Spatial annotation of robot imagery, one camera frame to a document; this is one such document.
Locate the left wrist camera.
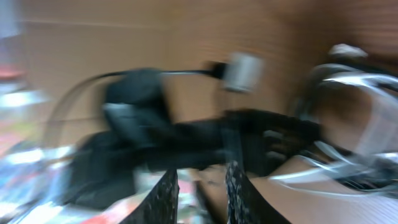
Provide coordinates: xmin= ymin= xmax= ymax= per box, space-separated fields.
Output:
xmin=103 ymin=68 xmax=175 ymax=147

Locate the white USB cable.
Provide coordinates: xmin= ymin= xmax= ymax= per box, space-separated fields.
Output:
xmin=269 ymin=43 xmax=398 ymax=200

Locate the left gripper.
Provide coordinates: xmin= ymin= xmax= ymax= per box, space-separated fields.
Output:
xmin=146 ymin=110 xmax=320 ymax=174

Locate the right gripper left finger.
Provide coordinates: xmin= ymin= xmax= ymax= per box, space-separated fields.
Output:
xmin=120 ymin=169 xmax=179 ymax=224

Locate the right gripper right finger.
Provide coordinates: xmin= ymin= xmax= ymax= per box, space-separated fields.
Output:
xmin=226 ymin=161 xmax=290 ymax=224

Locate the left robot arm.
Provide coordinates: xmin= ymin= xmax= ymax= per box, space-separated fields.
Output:
xmin=63 ymin=110 xmax=320 ymax=210

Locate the black USB cable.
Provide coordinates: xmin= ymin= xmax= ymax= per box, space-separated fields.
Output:
xmin=43 ymin=52 xmax=265 ymax=147

